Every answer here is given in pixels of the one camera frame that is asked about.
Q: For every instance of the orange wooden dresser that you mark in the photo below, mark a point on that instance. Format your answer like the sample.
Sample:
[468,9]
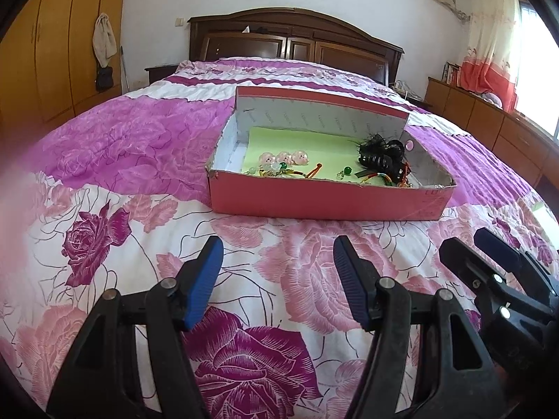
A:
[493,126]

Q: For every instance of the white and red curtain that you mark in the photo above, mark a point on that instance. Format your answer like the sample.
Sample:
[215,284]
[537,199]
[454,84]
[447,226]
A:
[489,43]

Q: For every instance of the row of books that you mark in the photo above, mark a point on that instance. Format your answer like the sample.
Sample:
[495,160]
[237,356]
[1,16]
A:
[451,73]

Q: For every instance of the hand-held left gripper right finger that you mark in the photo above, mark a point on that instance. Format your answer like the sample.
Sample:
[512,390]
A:
[353,279]

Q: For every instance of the cluttered dark nightstand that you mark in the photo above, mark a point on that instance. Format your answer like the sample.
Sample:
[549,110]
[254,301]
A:
[408,94]

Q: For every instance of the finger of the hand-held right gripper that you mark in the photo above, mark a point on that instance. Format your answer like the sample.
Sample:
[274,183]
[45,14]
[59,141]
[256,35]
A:
[471,266]
[498,244]

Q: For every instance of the beige hanging cloth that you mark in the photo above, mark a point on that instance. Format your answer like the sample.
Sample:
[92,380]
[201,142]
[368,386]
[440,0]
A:
[105,39]

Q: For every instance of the black feather hair accessory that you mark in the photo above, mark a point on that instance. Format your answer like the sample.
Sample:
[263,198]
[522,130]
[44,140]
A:
[380,152]

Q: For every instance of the orange wooden wardrobe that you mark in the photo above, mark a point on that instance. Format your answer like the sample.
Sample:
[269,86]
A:
[52,43]

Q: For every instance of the clear bead ornament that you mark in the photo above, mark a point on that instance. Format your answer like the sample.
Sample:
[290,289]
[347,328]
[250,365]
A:
[266,169]

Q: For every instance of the dark wooden headboard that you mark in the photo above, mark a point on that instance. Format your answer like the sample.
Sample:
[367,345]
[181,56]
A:
[297,39]

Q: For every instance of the green paper liner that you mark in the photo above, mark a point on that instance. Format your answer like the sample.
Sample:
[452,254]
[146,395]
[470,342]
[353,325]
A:
[323,148]

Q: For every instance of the floral purple bedspread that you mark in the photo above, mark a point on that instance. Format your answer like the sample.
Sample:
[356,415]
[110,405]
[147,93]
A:
[131,139]

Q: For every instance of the window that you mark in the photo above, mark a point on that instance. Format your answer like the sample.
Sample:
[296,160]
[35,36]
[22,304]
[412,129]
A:
[539,74]

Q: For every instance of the black hanging bag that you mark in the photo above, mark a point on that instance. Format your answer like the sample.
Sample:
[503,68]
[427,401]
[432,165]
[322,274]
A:
[104,79]

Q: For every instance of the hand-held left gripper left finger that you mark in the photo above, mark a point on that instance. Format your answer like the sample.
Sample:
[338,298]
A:
[205,279]

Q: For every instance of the pink cardboard box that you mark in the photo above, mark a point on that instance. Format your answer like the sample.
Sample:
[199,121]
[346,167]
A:
[314,200]

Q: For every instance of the dark wooden nightstand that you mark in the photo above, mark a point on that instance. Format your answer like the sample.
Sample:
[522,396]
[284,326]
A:
[159,73]

